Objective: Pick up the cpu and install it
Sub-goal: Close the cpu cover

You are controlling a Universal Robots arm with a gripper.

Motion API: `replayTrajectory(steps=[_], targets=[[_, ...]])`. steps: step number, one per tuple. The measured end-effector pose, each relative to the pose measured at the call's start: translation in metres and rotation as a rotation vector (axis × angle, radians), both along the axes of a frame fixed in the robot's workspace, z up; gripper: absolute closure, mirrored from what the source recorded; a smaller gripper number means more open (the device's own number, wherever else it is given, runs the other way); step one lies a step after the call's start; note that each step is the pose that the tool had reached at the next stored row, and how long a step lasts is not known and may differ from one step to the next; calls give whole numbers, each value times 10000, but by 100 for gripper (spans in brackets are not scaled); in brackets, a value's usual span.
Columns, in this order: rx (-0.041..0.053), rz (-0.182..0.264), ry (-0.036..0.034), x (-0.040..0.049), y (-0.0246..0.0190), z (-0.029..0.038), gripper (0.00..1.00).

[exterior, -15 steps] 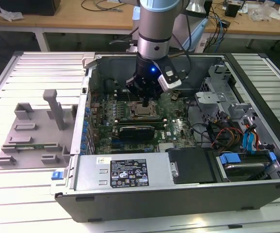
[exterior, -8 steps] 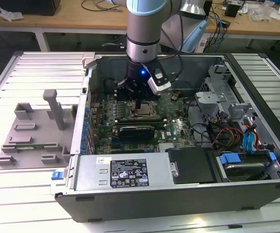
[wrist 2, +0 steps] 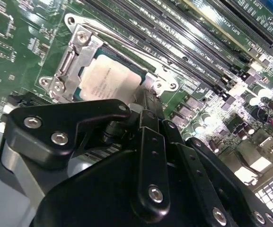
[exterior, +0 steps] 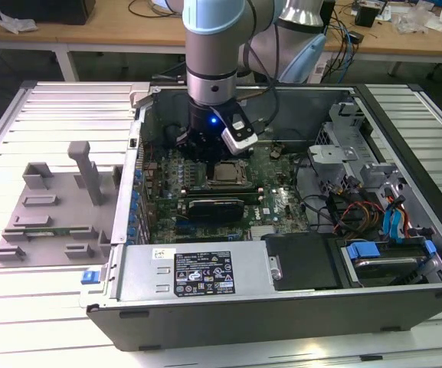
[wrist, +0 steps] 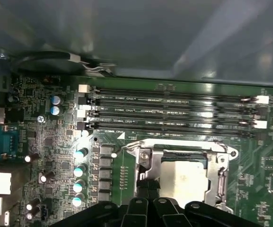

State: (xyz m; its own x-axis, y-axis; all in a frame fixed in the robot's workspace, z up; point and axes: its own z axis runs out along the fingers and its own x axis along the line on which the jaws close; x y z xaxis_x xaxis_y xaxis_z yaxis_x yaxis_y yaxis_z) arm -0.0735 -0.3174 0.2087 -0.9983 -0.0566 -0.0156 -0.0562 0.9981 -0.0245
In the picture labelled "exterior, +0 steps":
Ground CPU socket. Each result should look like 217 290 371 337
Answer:
204 160 249 188

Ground black cylindrical component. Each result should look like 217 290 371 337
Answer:
162 123 183 148

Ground RAM slot bank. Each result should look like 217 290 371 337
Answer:
180 186 266 201

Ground black graphics card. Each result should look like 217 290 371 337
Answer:
187 197 245 223

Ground green motherboard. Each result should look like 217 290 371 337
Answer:
139 143 309 245

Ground grey metal drive cage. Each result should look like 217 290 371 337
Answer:
306 101 408 192

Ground black label sticker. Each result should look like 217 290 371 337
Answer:
173 251 236 296

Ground grey parts rack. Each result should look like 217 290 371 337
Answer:
0 140 124 269

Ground silver power supply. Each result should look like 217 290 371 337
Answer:
116 243 274 302

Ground black plastic cover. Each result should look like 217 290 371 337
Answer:
261 232 340 291

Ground green RAM stick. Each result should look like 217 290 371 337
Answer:
25 228 77 236

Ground black open PC case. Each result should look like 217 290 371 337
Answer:
78 82 442 352

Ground small black box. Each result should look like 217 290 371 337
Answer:
354 2 377 28

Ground hard disk in blue carrier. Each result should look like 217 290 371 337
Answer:
342 239 438 288

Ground large black box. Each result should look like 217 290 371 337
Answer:
0 0 97 26

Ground crumpled white paper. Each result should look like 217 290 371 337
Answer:
0 10 38 35

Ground clear plastic bags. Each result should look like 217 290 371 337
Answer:
392 5 440 35

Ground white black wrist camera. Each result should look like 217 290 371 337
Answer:
220 110 259 156

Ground wooden desk white frame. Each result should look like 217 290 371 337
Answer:
0 0 442 84

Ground coloured power wire bundle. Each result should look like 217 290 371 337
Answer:
326 189 386 235

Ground blue data wire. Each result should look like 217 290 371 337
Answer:
381 194 409 245

